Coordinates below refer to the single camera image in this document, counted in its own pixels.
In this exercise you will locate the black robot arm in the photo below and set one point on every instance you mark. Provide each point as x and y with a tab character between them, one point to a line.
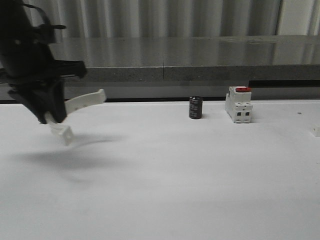
14	22

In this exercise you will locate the white half clamp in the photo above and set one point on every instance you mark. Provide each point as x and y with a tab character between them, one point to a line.
72	105

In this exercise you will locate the grey stone countertop ledge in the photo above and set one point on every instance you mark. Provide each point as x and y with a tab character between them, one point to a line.
258	61

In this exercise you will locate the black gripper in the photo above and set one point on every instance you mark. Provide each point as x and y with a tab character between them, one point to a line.
29	60

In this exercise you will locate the black cylindrical capacitor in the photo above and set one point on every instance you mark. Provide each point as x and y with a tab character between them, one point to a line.
195	107

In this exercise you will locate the white circuit breaker red switch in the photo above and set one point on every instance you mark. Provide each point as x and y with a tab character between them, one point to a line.
238	104

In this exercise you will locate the white plastic block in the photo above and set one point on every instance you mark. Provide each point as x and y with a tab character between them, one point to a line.
315	130

